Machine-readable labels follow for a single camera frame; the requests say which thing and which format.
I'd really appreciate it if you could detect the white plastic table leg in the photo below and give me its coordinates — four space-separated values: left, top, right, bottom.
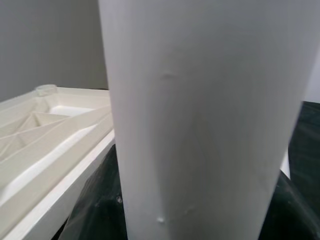
97 0 320 240

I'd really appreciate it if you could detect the white plastic table top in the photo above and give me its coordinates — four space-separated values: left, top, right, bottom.
0 84 117 240

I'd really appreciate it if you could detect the black cloth table cover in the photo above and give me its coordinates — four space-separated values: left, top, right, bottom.
287 100 320 201

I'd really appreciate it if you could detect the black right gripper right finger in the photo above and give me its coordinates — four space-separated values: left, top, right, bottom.
259 169 320 240

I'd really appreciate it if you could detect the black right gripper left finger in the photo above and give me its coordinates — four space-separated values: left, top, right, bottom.
53 143 129 240

